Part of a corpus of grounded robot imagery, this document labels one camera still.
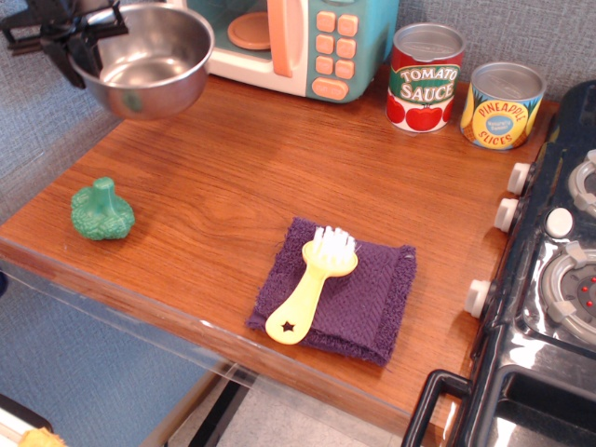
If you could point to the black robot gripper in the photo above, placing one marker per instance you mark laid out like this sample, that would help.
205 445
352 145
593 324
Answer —
57 27

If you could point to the tomato sauce can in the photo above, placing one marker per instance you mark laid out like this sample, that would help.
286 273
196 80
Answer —
424 72

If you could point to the yellow dish brush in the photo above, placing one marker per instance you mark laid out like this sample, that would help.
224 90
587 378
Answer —
331 253

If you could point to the white stove knob top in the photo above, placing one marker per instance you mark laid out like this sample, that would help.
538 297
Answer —
518 177

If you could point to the white stove knob bottom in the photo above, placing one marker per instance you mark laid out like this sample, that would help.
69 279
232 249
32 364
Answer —
477 295

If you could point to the pineapple slices can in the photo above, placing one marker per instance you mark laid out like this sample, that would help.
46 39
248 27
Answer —
502 103

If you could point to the purple folded cloth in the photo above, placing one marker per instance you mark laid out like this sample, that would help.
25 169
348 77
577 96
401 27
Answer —
359 315

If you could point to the green toy broccoli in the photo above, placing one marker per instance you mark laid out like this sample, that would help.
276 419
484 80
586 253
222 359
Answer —
98 213

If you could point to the white stove knob middle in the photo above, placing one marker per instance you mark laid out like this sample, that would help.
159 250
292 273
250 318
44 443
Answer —
505 214

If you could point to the orange fuzzy object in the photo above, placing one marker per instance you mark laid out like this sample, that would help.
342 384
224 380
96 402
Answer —
40 437

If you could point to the white stove knob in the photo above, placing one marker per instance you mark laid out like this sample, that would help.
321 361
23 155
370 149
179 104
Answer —
477 295
518 177
505 214

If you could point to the teal toy microwave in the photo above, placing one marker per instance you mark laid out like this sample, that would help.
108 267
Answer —
323 50

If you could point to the black toy stove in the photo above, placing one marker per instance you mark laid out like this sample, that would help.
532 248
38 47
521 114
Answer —
532 381

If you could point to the silver metal pot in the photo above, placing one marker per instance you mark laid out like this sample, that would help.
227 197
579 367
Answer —
156 69

